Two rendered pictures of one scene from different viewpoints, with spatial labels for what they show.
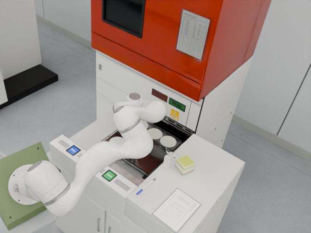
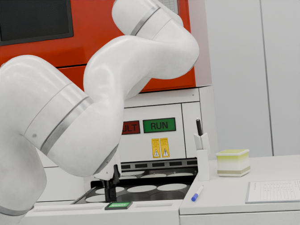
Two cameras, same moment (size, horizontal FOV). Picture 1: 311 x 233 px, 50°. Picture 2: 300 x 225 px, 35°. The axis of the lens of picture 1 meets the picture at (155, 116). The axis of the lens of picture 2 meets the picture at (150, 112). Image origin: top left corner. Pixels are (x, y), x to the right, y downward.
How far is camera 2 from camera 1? 1.16 m
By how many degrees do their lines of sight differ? 41
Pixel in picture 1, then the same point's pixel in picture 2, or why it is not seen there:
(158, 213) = (256, 198)
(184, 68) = not seen: hidden behind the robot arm
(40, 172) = (29, 56)
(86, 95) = not seen: outside the picture
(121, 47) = not seen: hidden behind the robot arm
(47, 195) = (60, 99)
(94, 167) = (127, 59)
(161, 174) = (206, 184)
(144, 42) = (80, 40)
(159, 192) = (228, 191)
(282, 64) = (235, 138)
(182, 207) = (285, 187)
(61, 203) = (96, 115)
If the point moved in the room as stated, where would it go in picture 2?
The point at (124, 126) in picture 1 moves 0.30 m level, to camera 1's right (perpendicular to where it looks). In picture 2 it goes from (144, 8) to (262, 3)
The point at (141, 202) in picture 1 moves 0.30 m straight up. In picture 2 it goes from (212, 202) to (200, 70)
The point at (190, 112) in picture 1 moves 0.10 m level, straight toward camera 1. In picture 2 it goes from (186, 124) to (195, 126)
